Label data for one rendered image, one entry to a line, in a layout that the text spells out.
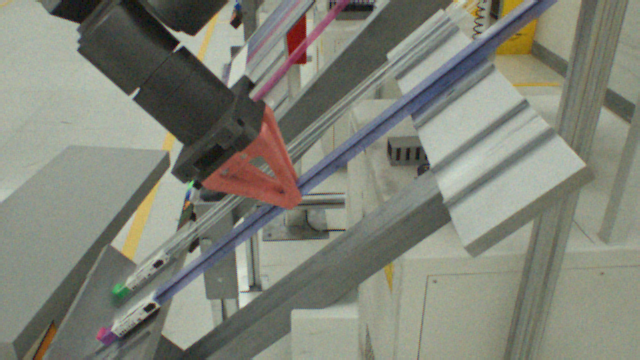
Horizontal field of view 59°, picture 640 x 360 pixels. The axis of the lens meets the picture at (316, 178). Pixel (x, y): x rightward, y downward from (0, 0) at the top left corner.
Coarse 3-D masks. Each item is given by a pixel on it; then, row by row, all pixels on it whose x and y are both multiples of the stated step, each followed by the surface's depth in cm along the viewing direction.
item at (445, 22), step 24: (480, 0) 49; (432, 24) 51; (408, 48) 51; (384, 72) 52; (360, 96) 53; (336, 120) 55; (288, 144) 57; (264, 168) 57; (216, 216) 60; (192, 240) 61; (120, 288) 65
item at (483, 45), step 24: (528, 0) 40; (552, 0) 39; (504, 24) 40; (480, 48) 41; (456, 72) 42; (408, 96) 43; (432, 96) 43; (384, 120) 44; (360, 144) 45; (312, 168) 47; (336, 168) 46; (264, 216) 48; (240, 240) 49; (192, 264) 51; (168, 288) 52
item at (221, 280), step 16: (400, 144) 115; (416, 144) 115; (400, 160) 116; (416, 160) 116; (320, 192) 167; (336, 192) 167; (208, 208) 77; (256, 208) 164; (304, 208) 165; (320, 208) 166; (336, 208) 166; (224, 224) 78; (208, 240) 79; (208, 272) 82; (224, 272) 82; (208, 288) 83; (224, 288) 84; (240, 288) 177; (256, 288) 177
